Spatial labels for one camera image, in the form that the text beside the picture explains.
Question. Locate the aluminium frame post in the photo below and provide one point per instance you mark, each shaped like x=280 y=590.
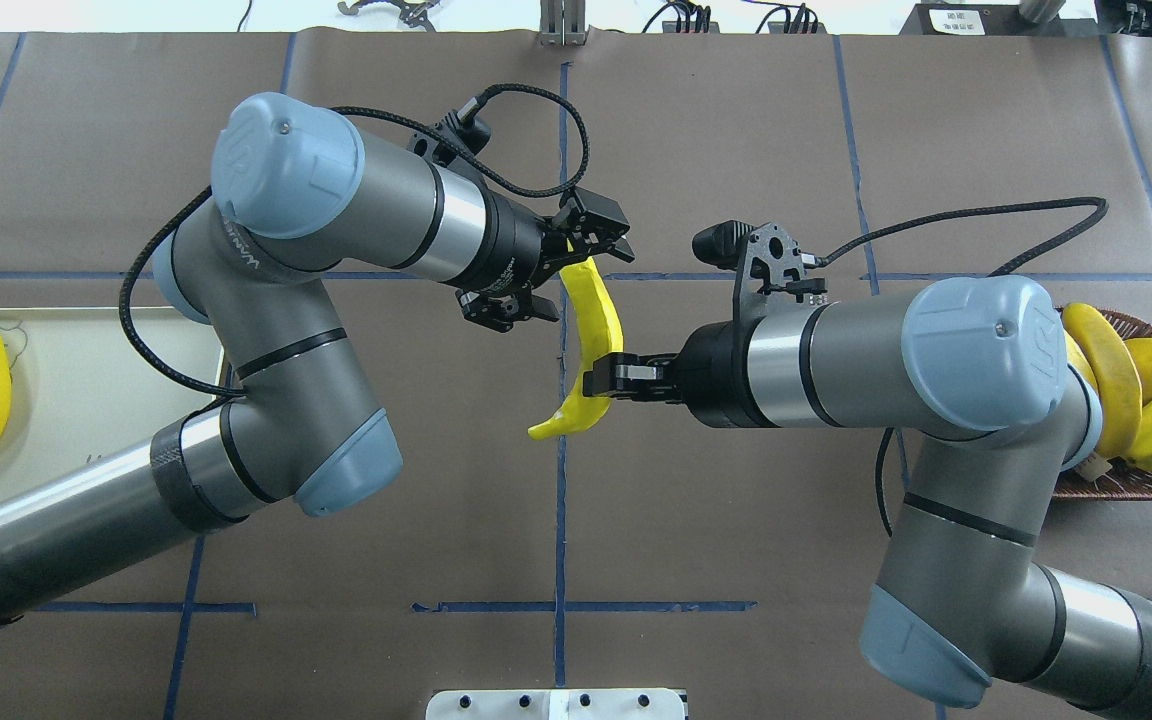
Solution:
x=563 y=23

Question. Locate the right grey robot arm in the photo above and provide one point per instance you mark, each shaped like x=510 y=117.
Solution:
x=979 y=366

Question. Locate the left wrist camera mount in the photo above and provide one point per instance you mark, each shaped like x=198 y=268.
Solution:
x=457 y=137

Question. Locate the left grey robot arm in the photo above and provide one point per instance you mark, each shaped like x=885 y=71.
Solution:
x=229 y=299

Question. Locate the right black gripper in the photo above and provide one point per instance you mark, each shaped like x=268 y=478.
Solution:
x=712 y=366

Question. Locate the black label plate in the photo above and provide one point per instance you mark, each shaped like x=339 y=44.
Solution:
x=963 y=20

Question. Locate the white rectangular bear tray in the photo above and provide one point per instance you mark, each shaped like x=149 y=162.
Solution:
x=79 y=391

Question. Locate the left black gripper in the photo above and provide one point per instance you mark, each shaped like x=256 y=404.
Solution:
x=515 y=243

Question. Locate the brown wicker basket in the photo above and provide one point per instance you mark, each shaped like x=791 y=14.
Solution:
x=1120 y=483

